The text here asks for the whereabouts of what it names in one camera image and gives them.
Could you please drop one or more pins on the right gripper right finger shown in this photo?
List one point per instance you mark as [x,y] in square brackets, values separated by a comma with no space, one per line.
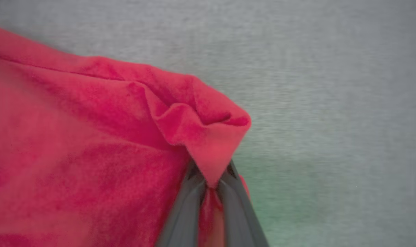
[240,219]

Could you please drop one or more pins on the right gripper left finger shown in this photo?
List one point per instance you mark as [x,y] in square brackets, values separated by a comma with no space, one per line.
[184,219]

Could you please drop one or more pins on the red shirt with white sleeves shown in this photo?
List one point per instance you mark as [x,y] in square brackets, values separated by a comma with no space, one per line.
[74,154]

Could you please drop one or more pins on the grey fabric sofa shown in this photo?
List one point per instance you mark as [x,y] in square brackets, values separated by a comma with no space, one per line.
[331,85]

